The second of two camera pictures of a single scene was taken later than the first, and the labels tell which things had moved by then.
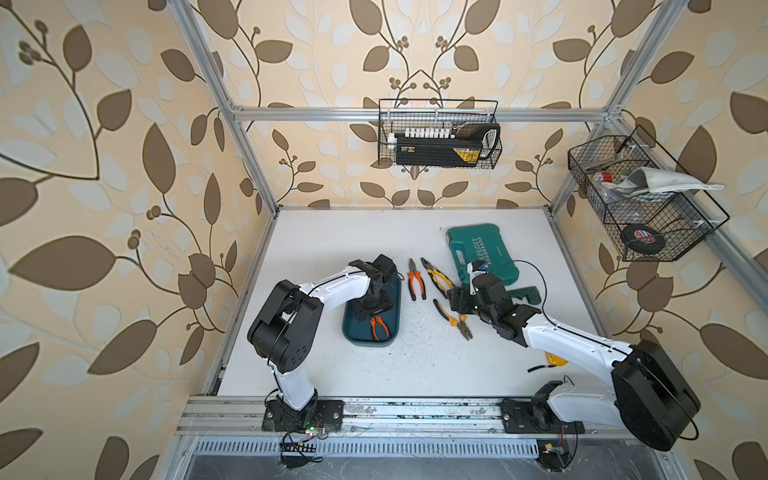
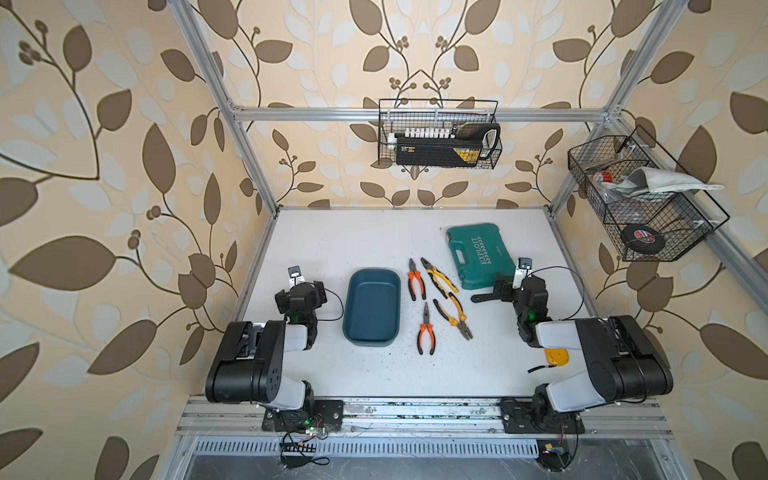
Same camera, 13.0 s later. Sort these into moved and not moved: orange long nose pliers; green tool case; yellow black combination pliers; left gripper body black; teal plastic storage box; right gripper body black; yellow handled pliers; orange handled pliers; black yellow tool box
Moved: orange long nose pliers; right gripper body black; left gripper body black
Not moved: black yellow tool box; green tool case; yellow black combination pliers; yellow handled pliers; orange handled pliers; teal plastic storage box
